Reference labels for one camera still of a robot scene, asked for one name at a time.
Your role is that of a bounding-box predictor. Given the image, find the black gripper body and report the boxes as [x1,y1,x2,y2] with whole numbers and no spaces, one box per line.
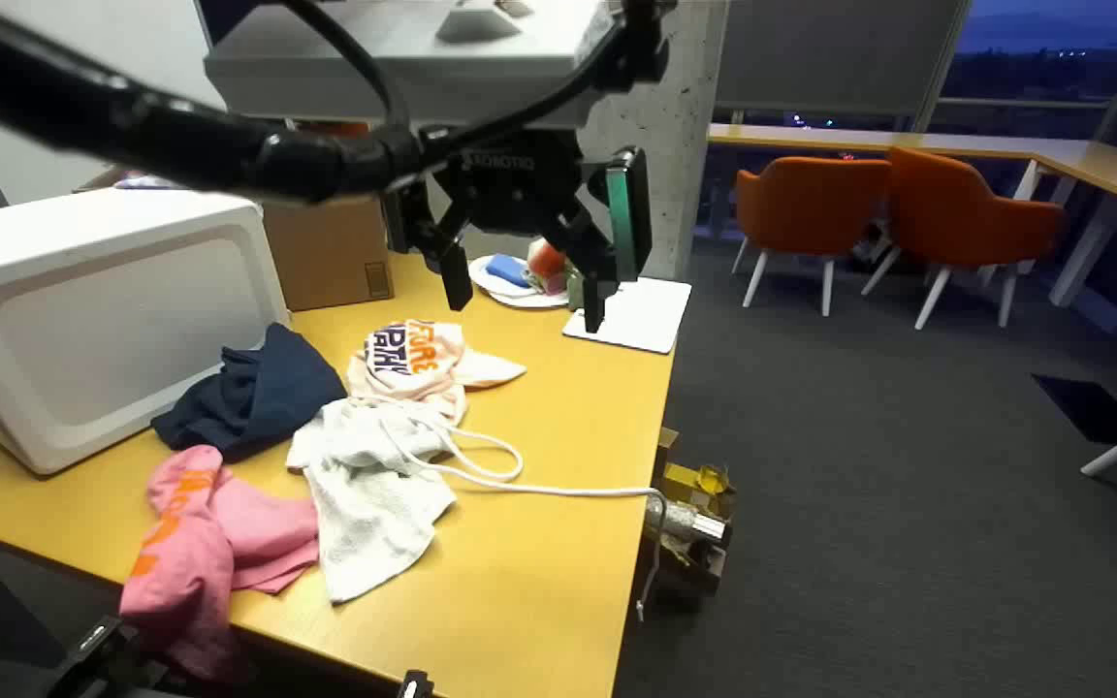
[381,129,651,280]

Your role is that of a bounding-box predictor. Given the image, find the white grey shirt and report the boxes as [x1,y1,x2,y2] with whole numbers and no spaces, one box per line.
[287,400,453,603]

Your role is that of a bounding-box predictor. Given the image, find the pink shirt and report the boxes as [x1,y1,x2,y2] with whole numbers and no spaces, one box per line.
[119,447,319,683]

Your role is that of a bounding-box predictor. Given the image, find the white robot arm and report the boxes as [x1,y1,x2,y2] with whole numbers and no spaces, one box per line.
[0,0,668,334]

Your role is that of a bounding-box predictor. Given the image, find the navy blue shirt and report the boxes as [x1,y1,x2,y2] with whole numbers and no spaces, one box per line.
[156,322,344,462]

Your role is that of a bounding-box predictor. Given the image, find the white plate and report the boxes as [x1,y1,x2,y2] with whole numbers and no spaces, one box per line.
[469,254,566,309]

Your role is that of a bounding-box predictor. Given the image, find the red apple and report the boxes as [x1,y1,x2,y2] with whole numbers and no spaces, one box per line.
[527,240,566,290]

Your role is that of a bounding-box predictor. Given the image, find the blue sponge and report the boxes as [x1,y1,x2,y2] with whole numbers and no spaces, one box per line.
[483,254,531,285]

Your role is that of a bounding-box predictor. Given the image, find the white paper sheet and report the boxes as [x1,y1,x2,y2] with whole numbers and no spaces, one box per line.
[563,280,691,356]

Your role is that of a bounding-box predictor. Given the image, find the brown cardboard box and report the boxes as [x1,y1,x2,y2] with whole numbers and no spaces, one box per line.
[263,195,393,309]

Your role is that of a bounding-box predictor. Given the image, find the orange chair left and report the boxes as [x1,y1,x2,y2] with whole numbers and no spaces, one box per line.
[731,153,887,309]

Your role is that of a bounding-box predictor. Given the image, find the orange chair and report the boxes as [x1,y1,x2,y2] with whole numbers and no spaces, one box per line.
[863,146,1061,324]
[731,153,887,309]

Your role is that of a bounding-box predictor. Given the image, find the yellow table clamp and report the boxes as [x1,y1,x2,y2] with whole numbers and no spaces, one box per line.
[646,462,737,611]

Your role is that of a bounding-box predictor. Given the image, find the orange chair right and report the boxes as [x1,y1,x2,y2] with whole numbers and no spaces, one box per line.
[863,146,1061,324]

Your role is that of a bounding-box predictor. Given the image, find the white microwave box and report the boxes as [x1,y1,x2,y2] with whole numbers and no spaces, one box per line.
[0,191,287,478]

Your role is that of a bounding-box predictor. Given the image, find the long wooden counter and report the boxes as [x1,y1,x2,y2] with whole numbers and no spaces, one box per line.
[706,125,1117,196]

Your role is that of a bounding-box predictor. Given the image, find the white cable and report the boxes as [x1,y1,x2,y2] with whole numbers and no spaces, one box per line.
[377,403,668,504]

